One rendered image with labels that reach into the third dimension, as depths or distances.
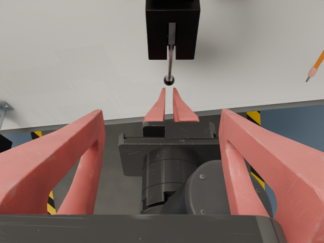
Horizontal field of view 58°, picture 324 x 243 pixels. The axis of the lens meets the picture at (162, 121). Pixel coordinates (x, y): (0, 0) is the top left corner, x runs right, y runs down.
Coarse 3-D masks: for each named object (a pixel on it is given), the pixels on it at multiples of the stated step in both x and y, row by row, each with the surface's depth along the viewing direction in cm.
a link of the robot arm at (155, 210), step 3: (168, 198) 26; (162, 204) 24; (150, 207) 25; (153, 207) 24; (156, 207) 24; (159, 207) 24; (147, 210) 25; (150, 210) 24; (153, 210) 24; (156, 210) 24; (159, 210) 24; (141, 213) 26; (144, 213) 25; (147, 213) 25; (150, 213) 24; (153, 213) 24; (156, 213) 24
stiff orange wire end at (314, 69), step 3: (321, 54) 25; (321, 57) 25; (318, 60) 25; (321, 60) 25; (315, 63) 26; (318, 63) 25; (315, 66) 26; (318, 66) 26; (312, 69) 26; (315, 69) 26; (309, 72) 27; (312, 72) 26; (315, 72) 26; (309, 75) 27; (312, 75) 26; (309, 78) 27; (306, 81) 28
